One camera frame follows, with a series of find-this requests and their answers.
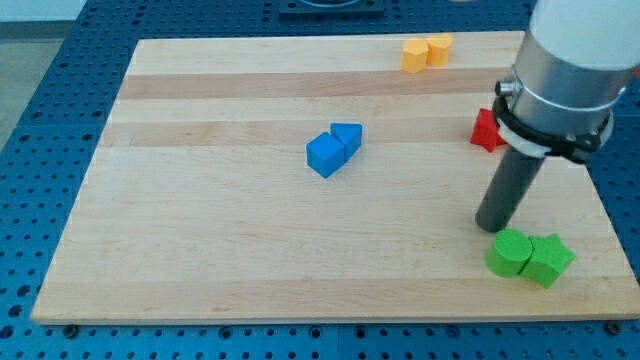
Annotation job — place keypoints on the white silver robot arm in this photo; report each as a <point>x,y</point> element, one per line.
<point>573,65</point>

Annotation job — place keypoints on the blue cube block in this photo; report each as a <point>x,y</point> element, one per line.
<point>325,154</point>

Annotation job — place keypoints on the blue triangle block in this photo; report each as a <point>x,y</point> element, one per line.
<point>350,135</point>

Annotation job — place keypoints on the light wooden board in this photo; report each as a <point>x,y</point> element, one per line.
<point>199,207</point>

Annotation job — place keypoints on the yellow hexagon block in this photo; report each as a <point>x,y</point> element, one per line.
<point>414,55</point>

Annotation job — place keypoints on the red star block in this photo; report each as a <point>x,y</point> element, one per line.
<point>486,131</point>

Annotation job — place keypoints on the yellow heart block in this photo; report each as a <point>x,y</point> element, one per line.
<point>439,48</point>

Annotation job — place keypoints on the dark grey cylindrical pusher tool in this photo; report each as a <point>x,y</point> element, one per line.
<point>510,183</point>

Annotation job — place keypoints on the green cylinder block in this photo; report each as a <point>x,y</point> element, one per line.
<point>509,253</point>

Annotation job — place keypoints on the green star block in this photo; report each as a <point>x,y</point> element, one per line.
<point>548,261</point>

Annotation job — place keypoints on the blue perforated table plate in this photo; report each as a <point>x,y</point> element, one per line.
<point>66,93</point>

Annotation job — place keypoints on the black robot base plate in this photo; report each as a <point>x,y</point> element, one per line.
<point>330,8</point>

